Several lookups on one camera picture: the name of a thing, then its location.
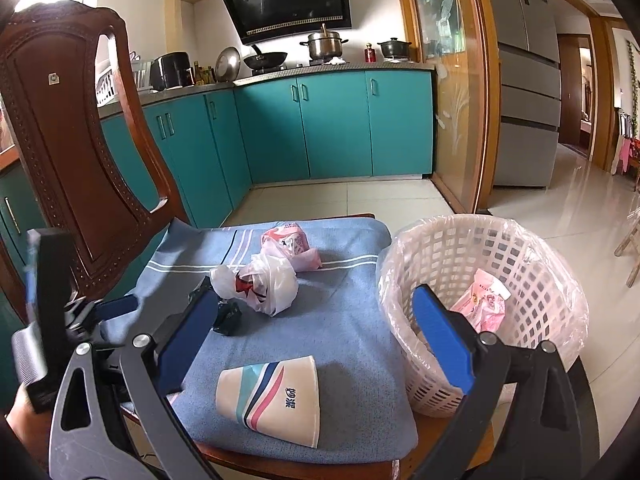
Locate dark green snack wrapper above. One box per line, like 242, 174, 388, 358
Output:
213, 300, 242, 336

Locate pink plastic bag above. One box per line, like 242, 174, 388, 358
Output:
451, 269, 511, 333

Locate white plastic bag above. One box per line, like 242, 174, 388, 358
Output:
209, 252, 298, 316

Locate teal kitchen cabinets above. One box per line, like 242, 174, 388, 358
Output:
0, 69, 435, 401

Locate person's left hand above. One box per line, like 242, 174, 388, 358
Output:
6, 385, 52, 466

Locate dark wooden chair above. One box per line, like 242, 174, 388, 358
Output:
0, 0, 497, 480

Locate small pink wrapped bag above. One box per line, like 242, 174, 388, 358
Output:
260, 222, 322, 273

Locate striped white paper cup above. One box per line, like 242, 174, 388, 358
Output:
215, 356, 321, 448

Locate white dish rack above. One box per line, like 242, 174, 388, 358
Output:
95, 52, 151, 109

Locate blue striped seat cloth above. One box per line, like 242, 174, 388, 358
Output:
96, 216, 420, 466

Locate black air fryer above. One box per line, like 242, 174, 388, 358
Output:
150, 51, 194, 91

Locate steel pot lid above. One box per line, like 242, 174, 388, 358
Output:
214, 47, 242, 82

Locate black wok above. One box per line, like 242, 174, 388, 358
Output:
243, 44, 288, 74

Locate silver refrigerator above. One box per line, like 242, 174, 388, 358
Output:
490, 0, 561, 188

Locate steel stock pot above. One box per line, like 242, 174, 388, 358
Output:
299, 24, 347, 62

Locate red small bottle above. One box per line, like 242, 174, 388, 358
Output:
364, 42, 376, 63

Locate black casserole pot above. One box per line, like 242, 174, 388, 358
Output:
378, 37, 411, 60

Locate glass sliding door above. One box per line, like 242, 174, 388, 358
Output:
399, 0, 500, 212

